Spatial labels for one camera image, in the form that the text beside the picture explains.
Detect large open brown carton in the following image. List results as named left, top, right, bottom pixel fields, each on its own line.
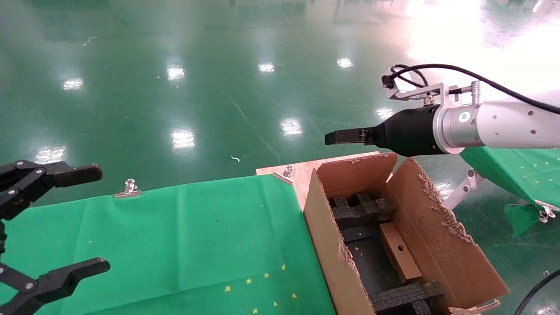
left=302, top=151, right=511, bottom=315

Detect large green table cloth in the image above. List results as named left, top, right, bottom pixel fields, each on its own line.
left=0, top=174, right=337, bottom=315

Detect small brown cardboard box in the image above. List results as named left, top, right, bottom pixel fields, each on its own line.
left=378, top=222, right=424, bottom=285

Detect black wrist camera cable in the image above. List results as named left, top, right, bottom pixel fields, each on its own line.
left=381, top=64, right=560, bottom=116

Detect black hanging cable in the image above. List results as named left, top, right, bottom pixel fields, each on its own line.
left=516, top=269, right=560, bottom=315

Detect black foam insert block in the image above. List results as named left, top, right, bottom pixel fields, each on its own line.
left=371, top=281, right=445, bottom=315
left=329, top=192, right=398, bottom=230

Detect silver camera mount bracket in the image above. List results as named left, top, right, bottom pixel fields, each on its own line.
left=388, top=80, right=483, bottom=108

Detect green cloth on side table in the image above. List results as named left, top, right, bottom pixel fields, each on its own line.
left=459, top=147, right=560, bottom=238

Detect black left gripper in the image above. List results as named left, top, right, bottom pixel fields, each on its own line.
left=0, top=161, right=111, bottom=315

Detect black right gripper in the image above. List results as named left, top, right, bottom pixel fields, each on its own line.
left=325, top=106, right=441, bottom=158

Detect silver binder clip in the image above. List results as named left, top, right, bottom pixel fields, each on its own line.
left=115, top=178, right=141, bottom=199
left=534, top=199, right=558, bottom=224
left=273, top=165, right=295, bottom=185

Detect white table leg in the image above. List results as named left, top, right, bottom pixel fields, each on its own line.
left=443, top=168, right=484, bottom=211

